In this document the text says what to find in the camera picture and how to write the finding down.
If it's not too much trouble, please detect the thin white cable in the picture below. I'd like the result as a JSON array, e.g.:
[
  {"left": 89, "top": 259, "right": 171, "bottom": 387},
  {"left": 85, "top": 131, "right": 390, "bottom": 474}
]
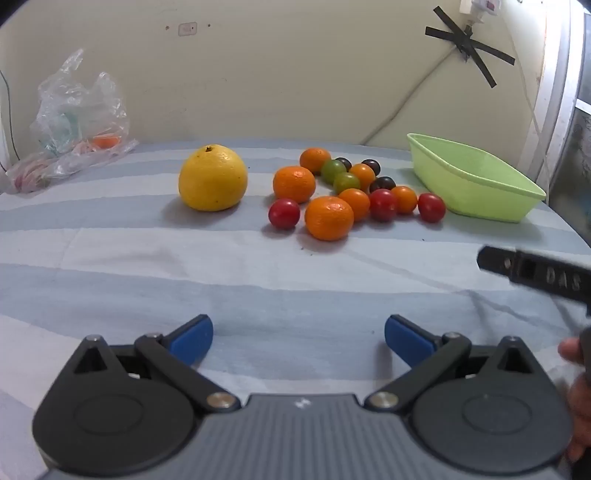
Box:
[{"left": 519, "top": 0, "right": 544, "bottom": 183}]

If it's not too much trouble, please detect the orange cherry tomato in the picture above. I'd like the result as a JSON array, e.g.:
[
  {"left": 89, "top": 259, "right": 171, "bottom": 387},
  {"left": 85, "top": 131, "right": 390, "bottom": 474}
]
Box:
[
  {"left": 392, "top": 185, "right": 419, "bottom": 215},
  {"left": 349, "top": 163, "right": 376, "bottom": 190},
  {"left": 338, "top": 188, "right": 371, "bottom": 221}
]

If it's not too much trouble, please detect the black tape strip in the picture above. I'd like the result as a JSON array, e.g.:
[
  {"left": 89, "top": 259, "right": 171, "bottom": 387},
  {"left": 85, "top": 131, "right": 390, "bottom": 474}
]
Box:
[
  {"left": 425, "top": 26, "right": 516, "bottom": 66},
  {"left": 433, "top": 6, "right": 498, "bottom": 89}
]

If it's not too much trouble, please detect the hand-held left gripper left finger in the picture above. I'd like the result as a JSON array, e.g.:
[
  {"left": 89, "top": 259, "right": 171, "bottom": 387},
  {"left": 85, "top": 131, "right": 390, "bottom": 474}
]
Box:
[{"left": 60, "top": 315, "right": 241, "bottom": 411}]

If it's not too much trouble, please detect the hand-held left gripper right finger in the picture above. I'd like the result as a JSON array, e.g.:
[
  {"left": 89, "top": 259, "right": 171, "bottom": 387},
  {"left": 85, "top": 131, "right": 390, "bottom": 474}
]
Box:
[{"left": 365, "top": 315, "right": 546, "bottom": 411}]

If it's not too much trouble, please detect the person's right hand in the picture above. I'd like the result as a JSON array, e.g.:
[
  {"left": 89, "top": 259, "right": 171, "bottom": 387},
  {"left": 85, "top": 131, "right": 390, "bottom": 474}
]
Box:
[{"left": 558, "top": 336, "right": 591, "bottom": 463}]

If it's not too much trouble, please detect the white power cable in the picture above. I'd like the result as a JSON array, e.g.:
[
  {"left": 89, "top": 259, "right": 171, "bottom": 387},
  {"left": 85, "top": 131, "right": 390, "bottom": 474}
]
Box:
[{"left": 361, "top": 44, "right": 468, "bottom": 145}]

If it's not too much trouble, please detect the patterned glass sliding door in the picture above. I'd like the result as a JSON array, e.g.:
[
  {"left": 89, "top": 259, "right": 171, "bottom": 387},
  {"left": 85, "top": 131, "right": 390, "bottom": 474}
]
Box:
[{"left": 517, "top": 0, "right": 591, "bottom": 232}]

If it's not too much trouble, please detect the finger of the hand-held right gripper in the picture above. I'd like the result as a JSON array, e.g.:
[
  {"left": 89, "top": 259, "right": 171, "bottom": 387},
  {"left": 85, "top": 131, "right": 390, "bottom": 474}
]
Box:
[{"left": 477, "top": 244, "right": 520, "bottom": 282}]

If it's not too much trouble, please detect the red cherry tomato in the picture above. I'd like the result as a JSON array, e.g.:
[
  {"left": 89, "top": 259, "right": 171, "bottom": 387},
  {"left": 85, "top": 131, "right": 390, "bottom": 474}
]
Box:
[
  {"left": 368, "top": 189, "right": 399, "bottom": 223},
  {"left": 417, "top": 193, "right": 447, "bottom": 223},
  {"left": 268, "top": 198, "right": 301, "bottom": 230}
]

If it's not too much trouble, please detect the light green plastic basket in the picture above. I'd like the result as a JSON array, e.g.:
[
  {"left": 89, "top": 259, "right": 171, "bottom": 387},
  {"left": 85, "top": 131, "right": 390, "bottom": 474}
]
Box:
[{"left": 406, "top": 133, "right": 547, "bottom": 223}]

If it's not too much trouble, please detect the blue white striped sheet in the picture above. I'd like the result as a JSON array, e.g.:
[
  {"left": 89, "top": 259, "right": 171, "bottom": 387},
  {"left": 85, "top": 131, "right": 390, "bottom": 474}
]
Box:
[{"left": 0, "top": 138, "right": 591, "bottom": 480}]

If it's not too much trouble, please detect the white power strip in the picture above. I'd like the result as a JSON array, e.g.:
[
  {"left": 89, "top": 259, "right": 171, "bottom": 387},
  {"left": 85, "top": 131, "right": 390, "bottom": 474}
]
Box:
[{"left": 459, "top": 0, "right": 503, "bottom": 25}]

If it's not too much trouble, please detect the thin black cable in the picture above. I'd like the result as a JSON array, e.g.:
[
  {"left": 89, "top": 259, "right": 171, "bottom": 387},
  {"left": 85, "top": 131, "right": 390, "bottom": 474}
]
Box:
[{"left": 0, "top": 69, "right": 21, "bottom": 174}]

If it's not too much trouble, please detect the clear plastic bag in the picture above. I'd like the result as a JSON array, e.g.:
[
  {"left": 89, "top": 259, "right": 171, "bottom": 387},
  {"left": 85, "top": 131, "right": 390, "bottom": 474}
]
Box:
[{"left": 6, "top": 48, "right": 139, "bottom": 195}]

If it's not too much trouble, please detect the large yellow grapefruit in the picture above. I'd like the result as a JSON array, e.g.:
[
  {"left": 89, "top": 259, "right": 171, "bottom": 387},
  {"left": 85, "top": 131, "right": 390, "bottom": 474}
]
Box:
[{"left": 178, "top": 144, "right": 249, "bottom": 212}]

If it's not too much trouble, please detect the reddish bundle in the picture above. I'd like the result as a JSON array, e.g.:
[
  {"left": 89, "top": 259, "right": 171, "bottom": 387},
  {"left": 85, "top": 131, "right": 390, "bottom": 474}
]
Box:
[{"left": 11, "top": 154, "right": 54, "bottom": 192}]

